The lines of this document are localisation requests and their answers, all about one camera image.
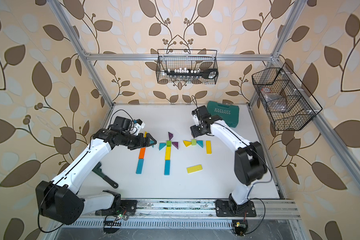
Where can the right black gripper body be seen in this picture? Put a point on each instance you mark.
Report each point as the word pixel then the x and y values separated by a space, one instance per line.
pixel 197 131

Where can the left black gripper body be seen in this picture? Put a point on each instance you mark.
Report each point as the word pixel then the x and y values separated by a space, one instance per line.
pixel 135 141

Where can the orange long block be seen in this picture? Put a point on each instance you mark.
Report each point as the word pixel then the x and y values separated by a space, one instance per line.
pixel 142 153

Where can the long yellow block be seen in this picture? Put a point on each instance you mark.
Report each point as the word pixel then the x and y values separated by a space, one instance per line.
pixel 168 153
pixel 194 169
pixel 208 147

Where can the purple triangle block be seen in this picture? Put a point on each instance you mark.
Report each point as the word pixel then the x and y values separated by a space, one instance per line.
pixel 175 144
pixel 170 136

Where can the long teal block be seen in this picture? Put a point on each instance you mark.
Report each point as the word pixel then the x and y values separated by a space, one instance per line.
pixel 140 166
pixel 167 167

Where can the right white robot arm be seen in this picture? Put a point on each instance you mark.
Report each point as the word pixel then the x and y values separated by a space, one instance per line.
pixel 249 164

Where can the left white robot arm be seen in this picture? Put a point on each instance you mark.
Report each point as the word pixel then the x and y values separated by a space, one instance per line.
pixel 59 199

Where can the green plastic tool case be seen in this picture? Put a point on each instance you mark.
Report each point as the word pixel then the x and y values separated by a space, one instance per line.
pixel 229 113

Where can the dark green hand tool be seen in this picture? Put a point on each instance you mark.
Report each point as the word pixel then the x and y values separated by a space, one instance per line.
pixel 98 171

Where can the plastic bag in basket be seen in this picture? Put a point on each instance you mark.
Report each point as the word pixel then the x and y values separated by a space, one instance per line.
pixel 275 102

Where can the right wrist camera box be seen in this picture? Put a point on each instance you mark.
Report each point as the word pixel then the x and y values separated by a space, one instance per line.
pixel 195 114

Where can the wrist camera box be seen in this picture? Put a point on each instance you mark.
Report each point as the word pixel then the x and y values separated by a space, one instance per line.
pixel 195 114
pixel 137 126

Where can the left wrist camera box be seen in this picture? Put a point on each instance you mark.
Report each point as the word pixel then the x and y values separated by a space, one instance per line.
pixel 137 126

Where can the socket rail with sockets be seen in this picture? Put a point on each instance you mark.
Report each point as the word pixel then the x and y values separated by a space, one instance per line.
pixel 178 74

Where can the back wire basket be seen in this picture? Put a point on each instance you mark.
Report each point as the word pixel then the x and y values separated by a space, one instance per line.
pixel 173 59

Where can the wire basket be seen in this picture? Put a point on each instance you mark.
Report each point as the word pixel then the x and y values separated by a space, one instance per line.
pixel 173 59
pixel 288 102

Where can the right wire basket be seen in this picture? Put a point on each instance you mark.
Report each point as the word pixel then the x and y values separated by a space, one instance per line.
pixel 288 102

